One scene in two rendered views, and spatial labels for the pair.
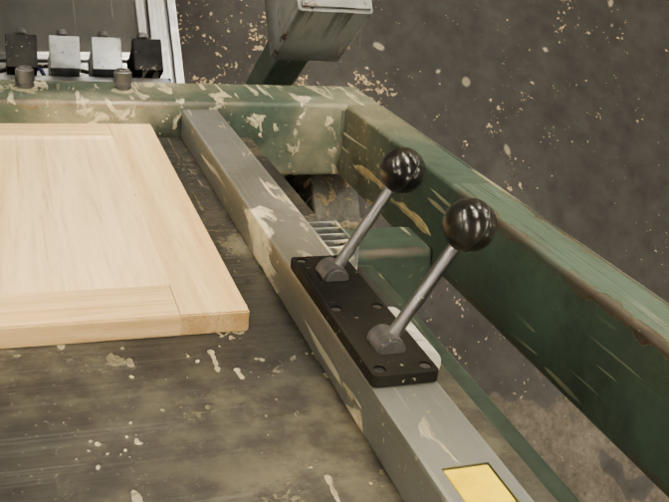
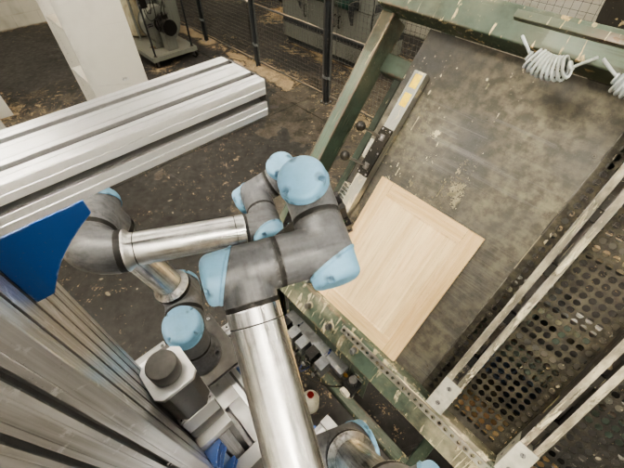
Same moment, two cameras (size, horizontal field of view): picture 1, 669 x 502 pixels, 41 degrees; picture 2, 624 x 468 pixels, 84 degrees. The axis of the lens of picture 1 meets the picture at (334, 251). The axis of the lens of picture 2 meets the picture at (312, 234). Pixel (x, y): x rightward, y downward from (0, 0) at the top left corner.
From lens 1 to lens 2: 114 cm
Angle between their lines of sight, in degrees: 41
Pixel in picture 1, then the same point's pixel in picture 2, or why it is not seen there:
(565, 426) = not seen: hidden behind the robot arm
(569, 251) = (320, 143)
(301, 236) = (353, 188)
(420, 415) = (395, 120)
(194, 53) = not seen: hidden behind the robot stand
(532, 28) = (130, 296)
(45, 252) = (394, 228)
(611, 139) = not seen: hidden behind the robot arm
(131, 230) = (371, 227)
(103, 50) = (293, 332)
